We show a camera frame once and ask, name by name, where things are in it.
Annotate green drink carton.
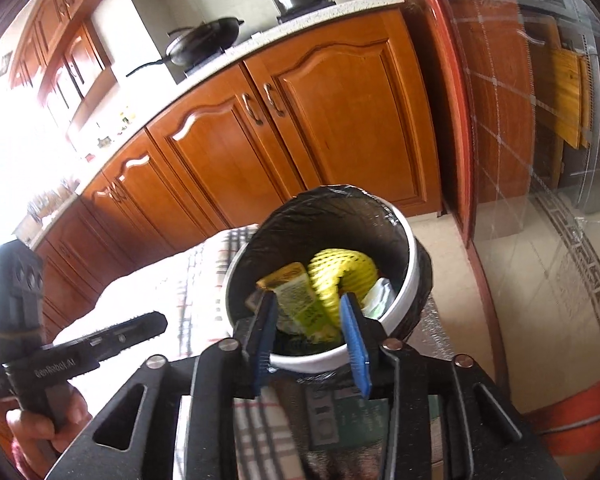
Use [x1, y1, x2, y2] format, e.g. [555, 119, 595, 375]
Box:
[257, 262, 341, 344]

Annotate yellow foam fruit net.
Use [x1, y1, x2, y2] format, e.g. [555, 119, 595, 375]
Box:
[308, 248, 379, 328]

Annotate white trash bin black liner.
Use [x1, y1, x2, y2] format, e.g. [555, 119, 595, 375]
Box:
[221, 183, 435, 375]

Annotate person's left hand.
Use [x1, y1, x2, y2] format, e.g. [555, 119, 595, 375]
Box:
[6, 388, 92, 479]

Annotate plaid tablecloth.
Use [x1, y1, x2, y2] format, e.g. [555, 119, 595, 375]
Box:
[55, 226, 304, 479]

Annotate lower wooden cabinets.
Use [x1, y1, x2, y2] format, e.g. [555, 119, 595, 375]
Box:
[34, 6, 442, 337]

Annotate wooden cabinets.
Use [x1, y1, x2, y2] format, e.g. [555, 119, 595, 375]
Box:
[34, 6, 442, 337]
[9, 0, 117, 127]

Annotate upper wooden cabinets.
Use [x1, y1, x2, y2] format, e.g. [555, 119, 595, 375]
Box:
[9, 0, 117, 127]

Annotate black wok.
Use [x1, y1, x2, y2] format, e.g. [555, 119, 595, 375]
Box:
[125, 15, 246, 79]

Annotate glass sliding door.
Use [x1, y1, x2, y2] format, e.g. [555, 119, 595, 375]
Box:
[448, 0, 600, 266]

